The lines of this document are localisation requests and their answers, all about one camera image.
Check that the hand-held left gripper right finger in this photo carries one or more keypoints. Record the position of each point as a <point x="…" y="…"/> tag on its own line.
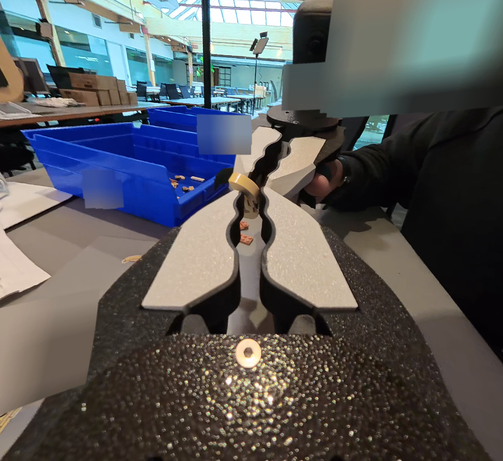
<point x="310" y="264"/>

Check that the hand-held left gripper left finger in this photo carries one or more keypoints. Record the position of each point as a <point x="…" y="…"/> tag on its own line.
<point x="189" y="264"/>

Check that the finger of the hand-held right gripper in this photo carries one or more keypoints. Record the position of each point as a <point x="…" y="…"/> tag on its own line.
<point x="266" y="150"/>
<point x="302" y="164"/>

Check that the large tan arch brick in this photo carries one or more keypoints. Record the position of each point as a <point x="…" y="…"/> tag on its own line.
<point x="240" y="183"/>

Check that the pile of small toy bricks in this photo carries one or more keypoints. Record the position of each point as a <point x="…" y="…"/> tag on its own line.
<point x="187" y="183"/>

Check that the blue plastic bin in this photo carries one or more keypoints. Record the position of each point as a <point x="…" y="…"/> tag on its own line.
<point x="71" y="170"/>
<point x="173" y="119"/>

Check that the person's right forearm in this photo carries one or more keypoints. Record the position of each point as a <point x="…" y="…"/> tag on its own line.
<point x="409" y="154"/>

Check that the long wooden desk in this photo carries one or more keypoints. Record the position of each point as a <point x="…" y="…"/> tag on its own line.
<point x="78" y="111"/>

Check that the orange plate brick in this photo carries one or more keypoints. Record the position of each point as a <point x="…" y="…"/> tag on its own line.
<point x="247" y="239"/>

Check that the orange small brick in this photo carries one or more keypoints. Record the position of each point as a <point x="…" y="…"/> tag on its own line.
<point x="244" y="225"/>

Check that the studio light on stand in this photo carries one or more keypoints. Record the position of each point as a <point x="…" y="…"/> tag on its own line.
<point x="259" y="44"/>

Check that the grey instruction booklet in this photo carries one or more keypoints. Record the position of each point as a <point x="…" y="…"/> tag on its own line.
<point x="94" y="264"/>

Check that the black steel column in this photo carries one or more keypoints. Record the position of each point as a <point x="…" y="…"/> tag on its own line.
<point x="206" y="36"/>

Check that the person's black jacket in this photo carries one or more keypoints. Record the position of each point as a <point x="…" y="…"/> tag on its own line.
<point x="464" y="256"/>

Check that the white printed paper sheet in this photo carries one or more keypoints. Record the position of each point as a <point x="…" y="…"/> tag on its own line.
<point x="16" y="268"/>

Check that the stack of cardboard boxes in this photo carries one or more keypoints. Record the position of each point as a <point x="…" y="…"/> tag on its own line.
<point x="94" y="87"/>

